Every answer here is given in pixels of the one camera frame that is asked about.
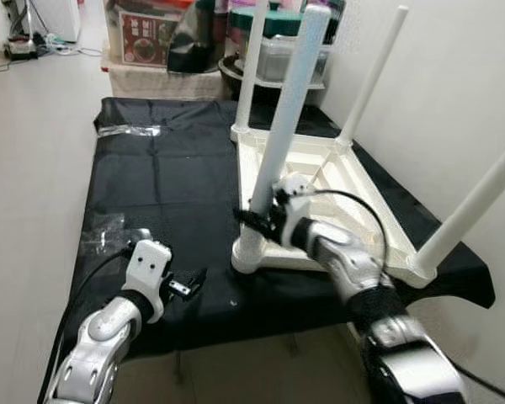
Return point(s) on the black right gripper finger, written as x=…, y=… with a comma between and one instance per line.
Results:
x=254, y=221

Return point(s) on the cream plastic children table top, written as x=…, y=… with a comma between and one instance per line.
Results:
x=362, y=194

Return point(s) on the clear tape cross patch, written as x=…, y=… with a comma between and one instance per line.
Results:
x=109, y=234

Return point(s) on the black tablecloth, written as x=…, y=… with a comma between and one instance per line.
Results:
x=177, y=194

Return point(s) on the black wok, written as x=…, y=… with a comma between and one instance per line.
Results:
x=234, y=80

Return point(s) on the clear tape strip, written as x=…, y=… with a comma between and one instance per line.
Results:
x=130, y=130

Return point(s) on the clear plastic container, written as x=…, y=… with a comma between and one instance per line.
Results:
x=273, y=61

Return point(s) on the beige patterned cloth cover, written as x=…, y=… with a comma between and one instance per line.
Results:
x=160, y=84

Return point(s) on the black plastic bag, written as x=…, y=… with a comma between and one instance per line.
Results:
x=194, y=42

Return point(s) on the green pot lid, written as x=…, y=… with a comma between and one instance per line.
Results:
x=282, y=23

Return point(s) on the orange lid storage box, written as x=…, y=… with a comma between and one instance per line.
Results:
x=143, y=38

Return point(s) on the small floor appliance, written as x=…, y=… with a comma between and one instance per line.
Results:
x=21, y=50

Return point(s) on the white cabinet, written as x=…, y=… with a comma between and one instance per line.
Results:
x=57, y=17

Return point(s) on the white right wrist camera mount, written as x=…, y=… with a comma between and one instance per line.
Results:
x=296, y=198

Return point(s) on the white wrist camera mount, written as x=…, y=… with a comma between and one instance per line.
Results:
x=296, y=198
x=147, y=269

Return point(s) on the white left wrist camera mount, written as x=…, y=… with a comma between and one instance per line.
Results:
x=147, y=269

